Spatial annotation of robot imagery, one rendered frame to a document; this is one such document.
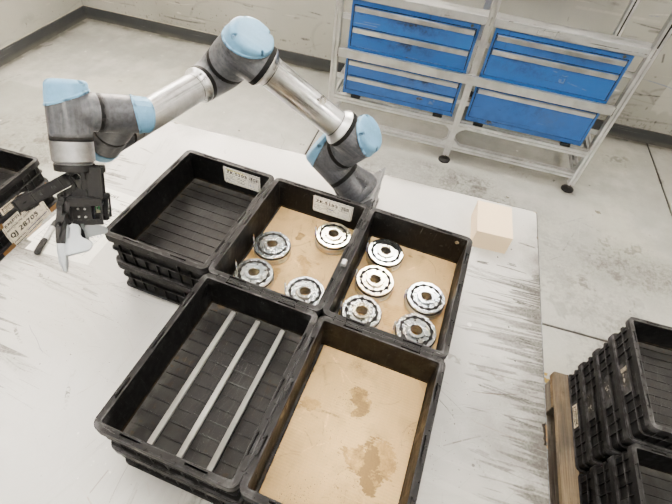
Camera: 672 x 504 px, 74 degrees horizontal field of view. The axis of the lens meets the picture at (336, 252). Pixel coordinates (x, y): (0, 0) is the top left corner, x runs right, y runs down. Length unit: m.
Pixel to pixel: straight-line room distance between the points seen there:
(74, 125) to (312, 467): 0.80
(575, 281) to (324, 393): 1.94
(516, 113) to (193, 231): 2.19
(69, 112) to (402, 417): 0.90
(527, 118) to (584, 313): 1.20
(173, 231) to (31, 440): 0.60
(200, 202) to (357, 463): 0.88
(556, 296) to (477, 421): 1.46
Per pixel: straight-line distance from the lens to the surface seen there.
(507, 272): 1.57
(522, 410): 1.32
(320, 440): 1.01
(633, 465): 1.69
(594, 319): 2.63
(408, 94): 2.98
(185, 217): 1.40
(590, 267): 2.87
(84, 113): 0.98
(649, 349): 1.95
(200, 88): 1.27
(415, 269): 1.29
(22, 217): 2.19
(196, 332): 1.14
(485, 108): 2.98
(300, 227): 1.34
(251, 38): 1.23
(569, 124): 3.07
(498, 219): 1.62
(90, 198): 0.98
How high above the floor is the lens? 1.79
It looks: 48 degrees down
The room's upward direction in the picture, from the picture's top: 8 degrees clockwise
